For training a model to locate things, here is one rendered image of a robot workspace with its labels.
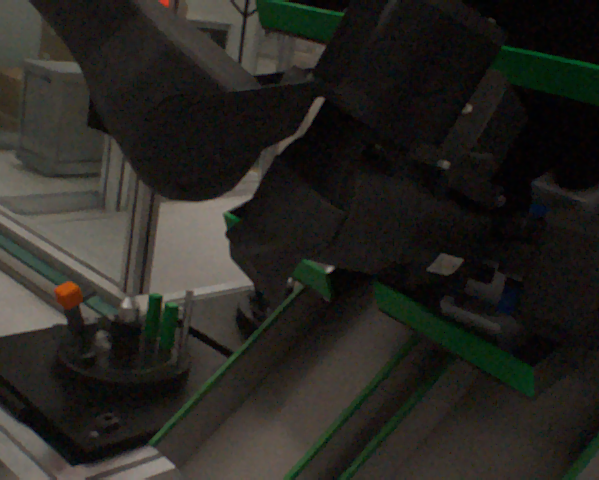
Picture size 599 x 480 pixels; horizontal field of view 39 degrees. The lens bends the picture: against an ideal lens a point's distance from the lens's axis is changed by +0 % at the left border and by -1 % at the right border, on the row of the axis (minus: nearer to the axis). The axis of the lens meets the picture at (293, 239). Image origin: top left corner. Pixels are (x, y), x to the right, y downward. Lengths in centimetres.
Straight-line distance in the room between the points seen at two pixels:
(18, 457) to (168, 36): 50
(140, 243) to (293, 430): 49
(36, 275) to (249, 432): 60
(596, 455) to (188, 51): 36
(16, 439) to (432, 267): 49
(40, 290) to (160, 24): 90
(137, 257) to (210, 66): 77
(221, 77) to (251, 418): 41
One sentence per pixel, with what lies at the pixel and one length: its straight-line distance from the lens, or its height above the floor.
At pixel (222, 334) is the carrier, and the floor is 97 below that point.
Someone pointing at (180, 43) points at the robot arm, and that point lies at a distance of 36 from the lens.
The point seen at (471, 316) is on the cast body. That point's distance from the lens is 50.
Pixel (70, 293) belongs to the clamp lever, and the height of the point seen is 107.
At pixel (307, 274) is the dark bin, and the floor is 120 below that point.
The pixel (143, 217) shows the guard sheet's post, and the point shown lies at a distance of 110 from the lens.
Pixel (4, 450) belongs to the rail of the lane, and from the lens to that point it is 79.
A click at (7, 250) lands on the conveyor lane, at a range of 130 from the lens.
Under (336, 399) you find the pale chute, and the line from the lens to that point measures 68.
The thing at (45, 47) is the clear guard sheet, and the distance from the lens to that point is 130.
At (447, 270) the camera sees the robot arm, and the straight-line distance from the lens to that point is 43.
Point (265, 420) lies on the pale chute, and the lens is 70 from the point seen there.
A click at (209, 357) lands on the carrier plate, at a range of 97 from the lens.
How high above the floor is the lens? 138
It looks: 17 degrees down
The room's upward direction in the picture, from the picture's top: 10 degrees clockwise
